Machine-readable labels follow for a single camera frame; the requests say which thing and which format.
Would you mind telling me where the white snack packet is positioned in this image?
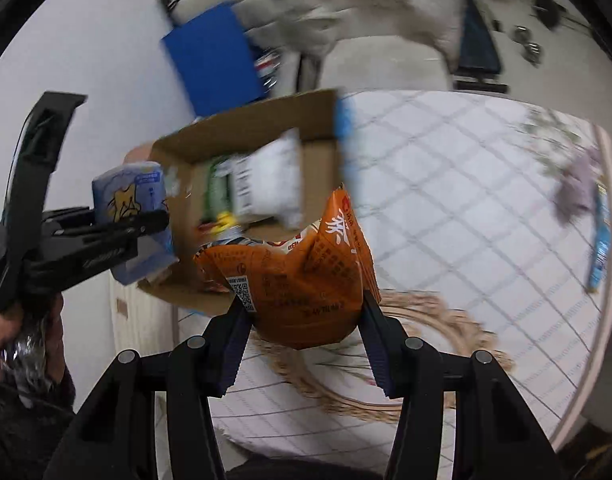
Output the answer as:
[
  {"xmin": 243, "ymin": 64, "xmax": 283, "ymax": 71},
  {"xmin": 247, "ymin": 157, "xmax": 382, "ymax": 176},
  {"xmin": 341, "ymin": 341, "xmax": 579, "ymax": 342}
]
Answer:
[{"xmin": 232, "ymin": 129, "xmax": 305, "ymax": 231}]

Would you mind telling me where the small grey dumbbell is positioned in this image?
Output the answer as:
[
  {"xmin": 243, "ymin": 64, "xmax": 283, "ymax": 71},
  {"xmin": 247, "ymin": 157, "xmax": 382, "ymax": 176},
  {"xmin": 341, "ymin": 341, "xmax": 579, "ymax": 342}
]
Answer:
[{"xmin": 512, "ymin": 25, "xmax": 544, "ymax": 65}]

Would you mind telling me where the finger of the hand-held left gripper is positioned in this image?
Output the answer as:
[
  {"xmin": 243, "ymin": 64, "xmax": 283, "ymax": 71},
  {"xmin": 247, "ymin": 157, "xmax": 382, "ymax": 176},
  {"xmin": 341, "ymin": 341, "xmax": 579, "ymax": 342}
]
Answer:
[{"xmin": 50, "ymin": 208, "xmax": 170, "ymax": 248}]

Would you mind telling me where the orange snack packet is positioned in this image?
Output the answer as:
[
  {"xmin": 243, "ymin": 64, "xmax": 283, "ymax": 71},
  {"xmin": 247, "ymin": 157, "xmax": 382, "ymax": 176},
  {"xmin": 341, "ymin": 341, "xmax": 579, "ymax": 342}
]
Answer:
[{"xmin": 192, "ymin": 184, "xmax": 383, "ymax": 351}]

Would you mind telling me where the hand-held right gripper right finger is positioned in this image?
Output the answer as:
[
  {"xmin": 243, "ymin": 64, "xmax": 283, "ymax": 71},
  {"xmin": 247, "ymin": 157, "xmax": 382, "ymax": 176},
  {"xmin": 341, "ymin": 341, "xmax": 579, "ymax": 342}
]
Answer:
[{"xmin": 360, "ymin": 290, "xmax": 558, "ymax": 480}]

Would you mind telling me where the green snack packet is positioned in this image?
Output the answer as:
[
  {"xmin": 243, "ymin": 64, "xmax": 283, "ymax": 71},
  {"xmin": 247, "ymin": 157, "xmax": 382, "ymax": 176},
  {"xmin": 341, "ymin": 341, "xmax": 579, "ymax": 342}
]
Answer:
[{"xmin": 203, "ymin": 156, "xmax": 237, "ymax": 223}]

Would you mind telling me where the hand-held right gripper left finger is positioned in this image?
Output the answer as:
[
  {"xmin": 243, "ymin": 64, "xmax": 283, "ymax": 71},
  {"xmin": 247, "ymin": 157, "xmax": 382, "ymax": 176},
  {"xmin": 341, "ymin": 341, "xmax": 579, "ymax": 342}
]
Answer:
[{"xmin": 43, "ymin": 296, "xmax": 253, "ymax": 480}]

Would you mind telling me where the person's left hand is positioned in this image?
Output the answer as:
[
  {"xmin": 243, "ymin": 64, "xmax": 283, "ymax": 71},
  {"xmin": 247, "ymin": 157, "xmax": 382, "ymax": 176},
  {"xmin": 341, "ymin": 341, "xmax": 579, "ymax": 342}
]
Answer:
[{"xmin": 0, "ymin": 292, "xmax": 67, "ymax": 401}]

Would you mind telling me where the blue snack packet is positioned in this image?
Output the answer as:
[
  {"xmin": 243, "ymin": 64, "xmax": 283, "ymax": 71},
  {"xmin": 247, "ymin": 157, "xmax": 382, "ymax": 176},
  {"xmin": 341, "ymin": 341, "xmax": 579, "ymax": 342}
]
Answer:
[{"xmin": 91, "ymin": 161, "xmax": 179, "ymax": 285}]

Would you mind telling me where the black dumbbell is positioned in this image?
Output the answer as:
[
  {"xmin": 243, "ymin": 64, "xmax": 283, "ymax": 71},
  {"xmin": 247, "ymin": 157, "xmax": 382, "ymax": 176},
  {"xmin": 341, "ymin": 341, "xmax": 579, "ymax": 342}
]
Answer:
[{"xmin": 532, "ymin": 0, "xmax": 568, "ymax": 30}]

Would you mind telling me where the yellow small packet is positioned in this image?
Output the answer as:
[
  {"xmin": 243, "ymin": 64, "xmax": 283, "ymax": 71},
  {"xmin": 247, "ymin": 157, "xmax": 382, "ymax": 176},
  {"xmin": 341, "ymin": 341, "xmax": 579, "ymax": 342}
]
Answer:
[{"xmin": 213, "ymin": 211, "xmax": 238, "ymax": 235}]

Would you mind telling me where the blue long packet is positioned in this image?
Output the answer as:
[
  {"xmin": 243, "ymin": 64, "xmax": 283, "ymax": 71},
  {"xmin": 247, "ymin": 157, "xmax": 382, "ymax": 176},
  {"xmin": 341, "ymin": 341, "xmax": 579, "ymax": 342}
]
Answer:
[{"xmin": 587, "ymin": 177, "xmax": 612, "ymax": 292}]

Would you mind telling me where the cardboard box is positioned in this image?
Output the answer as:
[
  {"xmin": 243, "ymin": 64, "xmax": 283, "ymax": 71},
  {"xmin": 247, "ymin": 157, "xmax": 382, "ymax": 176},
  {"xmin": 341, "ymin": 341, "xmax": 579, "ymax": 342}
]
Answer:
[{"xmin": 136, "ymin": 88, "xmax": 348, "ymax": 317}]

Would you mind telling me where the white checked tablecloth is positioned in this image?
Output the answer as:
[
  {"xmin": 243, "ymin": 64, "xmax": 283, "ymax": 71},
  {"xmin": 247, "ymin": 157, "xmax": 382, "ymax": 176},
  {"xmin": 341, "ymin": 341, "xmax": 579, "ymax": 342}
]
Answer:
[{"xmin": 153, "ymin": 89, "xmax": 612, "ymax": 463}]

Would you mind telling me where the black workout bench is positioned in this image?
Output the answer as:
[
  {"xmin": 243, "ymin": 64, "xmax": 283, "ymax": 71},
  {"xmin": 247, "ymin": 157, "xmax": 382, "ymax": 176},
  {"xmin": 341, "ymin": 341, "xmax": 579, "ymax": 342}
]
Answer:
[{"xmin": 453, "ymin": 0, "xmax": 509, "ymax": 93}]

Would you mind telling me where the person's left forearm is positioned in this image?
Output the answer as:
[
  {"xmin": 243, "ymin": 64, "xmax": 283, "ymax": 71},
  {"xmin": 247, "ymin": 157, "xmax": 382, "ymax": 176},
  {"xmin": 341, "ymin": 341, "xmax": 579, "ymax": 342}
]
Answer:
[{"xmin": 0, "ymin": 365, "xmax": 78, "ymax": 480}]

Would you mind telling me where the blue flat board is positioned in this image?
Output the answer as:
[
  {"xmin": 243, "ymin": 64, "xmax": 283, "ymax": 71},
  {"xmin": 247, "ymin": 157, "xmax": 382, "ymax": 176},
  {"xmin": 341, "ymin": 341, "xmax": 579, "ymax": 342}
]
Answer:
[{"xmin": 159, "ymin": 1, "xmax": 268, "ymax": 117}]

